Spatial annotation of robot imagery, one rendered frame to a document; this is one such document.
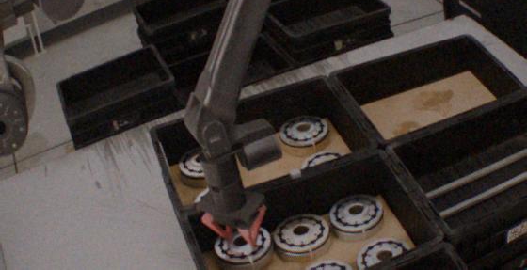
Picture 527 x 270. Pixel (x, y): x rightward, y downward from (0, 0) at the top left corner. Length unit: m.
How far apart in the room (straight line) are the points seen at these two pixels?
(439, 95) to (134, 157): 0.79
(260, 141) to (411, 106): 0.57
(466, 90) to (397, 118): 0.21
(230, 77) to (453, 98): 0.72
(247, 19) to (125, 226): 0.74
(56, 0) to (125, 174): 0.93
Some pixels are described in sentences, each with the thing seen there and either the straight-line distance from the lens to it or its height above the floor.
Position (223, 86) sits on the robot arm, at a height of 1.20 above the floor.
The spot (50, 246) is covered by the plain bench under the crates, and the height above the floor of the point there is 0.70.
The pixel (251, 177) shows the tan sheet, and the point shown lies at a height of 0.83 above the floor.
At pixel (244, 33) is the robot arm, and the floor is 1.27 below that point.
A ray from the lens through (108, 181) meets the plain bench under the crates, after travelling 1.92.
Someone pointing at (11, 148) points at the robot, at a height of 1.08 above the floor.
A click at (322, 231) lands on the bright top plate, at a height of 0.86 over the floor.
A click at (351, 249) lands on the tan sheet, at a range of 1.40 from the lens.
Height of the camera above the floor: 1.81
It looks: 34 degrees down
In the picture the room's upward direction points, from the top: 11 degrees counter-clockwise
